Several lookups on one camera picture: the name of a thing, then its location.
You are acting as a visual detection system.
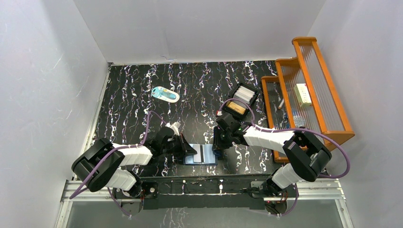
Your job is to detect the white striped credit card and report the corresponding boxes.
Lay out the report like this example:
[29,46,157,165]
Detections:
[192,144,203,163]

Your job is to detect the blue leather card holder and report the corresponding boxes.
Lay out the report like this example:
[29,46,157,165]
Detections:
[183,144,223,166]

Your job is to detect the black card box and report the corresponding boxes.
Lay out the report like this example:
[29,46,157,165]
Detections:
[222,82,259,120]

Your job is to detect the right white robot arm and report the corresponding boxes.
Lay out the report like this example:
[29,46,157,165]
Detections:
[214,113,332,197]

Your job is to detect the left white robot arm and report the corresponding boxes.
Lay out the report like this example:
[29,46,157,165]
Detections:
[71,126,197,198]

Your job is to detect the gold cards in box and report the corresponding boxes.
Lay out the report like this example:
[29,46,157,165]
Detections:
[227,101,247,115]

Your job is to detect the white cards stack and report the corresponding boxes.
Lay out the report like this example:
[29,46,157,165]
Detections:
[233,86,255,103]

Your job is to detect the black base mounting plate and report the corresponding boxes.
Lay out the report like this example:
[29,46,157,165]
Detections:
[112,174,296,212]

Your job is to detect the teal oval blister pack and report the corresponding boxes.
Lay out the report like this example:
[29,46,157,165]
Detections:
[151,86,180,103]

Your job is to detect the small stick on rack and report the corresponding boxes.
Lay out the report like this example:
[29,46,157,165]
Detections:
[278,99,285,109]

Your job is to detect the blue items on rack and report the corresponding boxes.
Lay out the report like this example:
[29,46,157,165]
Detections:
[285,110,306,128]

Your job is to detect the orange wooden tiered rack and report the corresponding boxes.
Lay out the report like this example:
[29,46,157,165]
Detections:
[261,37,355,145]

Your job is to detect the white box on rack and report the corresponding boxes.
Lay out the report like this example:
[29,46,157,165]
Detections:
[294,83,312,107]

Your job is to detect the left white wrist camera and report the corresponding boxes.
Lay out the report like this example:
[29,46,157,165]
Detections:
[165,122,181,135]

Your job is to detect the aluminium frame rail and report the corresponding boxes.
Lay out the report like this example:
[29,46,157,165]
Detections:
[55,179,354,228]

